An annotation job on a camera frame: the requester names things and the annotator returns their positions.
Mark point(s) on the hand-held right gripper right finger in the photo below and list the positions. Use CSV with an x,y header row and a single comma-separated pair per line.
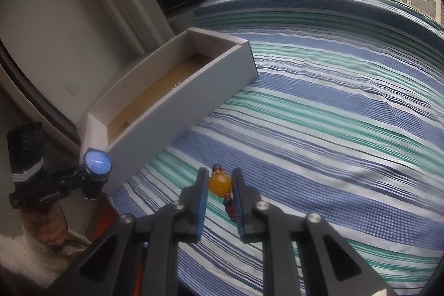
x,y
240,206

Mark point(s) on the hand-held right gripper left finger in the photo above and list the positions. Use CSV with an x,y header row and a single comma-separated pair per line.
x,y
199,206

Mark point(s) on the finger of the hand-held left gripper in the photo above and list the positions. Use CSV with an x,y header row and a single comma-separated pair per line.
x,y
64,172
78,184

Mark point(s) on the blue dial wristwatch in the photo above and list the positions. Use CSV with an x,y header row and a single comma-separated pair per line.
x,y
98,161

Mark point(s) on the amber bead pendant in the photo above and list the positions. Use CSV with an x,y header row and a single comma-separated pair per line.
x,y
219,182

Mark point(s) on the white box with cardboard bottom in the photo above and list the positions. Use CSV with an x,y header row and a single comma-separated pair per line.
x,y
208,88

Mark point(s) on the person's left forearm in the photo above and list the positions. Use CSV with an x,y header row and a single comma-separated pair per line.
x,y
31,258

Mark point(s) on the person's left hand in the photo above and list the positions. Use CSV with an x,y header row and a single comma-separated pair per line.
x,y
45,226

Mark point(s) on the striped blanket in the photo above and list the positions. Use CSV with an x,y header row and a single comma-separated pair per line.
x,y
329,108

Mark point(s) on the dark brown frame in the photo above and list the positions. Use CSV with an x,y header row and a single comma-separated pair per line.
x,y
34,101

